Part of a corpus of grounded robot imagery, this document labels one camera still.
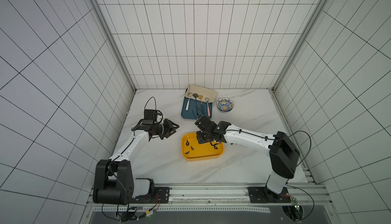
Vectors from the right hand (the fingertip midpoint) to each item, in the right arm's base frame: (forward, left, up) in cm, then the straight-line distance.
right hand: (194, 139), depth 84 cm
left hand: (+3, +10, +4) cm, 11 cm away
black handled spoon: (+39, +3, -6) cm, 40 cm away
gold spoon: (+38, -1, -6) cm, 39 cm away
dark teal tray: (+24, +5, -8) cm, 26 cm away
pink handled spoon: (+36, -7, -7) cm, 37 cm away
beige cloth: (+41, -7, -6) cm, 42 cm away
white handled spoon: (+39, +7, -5) cm, 40 cm away
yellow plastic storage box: (-4, +1, -7) cm, 8 cm away
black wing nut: (-3, +2, -7) cm, 7 cm away
